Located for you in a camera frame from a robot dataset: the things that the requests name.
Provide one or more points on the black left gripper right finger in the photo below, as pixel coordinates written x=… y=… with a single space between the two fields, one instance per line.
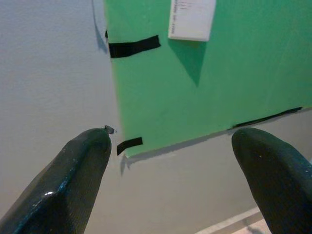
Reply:
x=280 y=180

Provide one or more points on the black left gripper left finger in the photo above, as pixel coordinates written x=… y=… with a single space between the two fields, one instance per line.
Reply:
x=61 y=185

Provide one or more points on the white adhesive hook plate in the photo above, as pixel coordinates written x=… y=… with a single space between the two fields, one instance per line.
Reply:
x=192 y=18

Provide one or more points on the white baseboard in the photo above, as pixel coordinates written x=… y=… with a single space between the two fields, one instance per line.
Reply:
x=231 y=220

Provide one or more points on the wide black tape strip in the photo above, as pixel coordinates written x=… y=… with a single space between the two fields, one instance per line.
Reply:
x=134 y=46

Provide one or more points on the green wall board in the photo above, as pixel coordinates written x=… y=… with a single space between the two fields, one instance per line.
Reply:
x=231 y=80

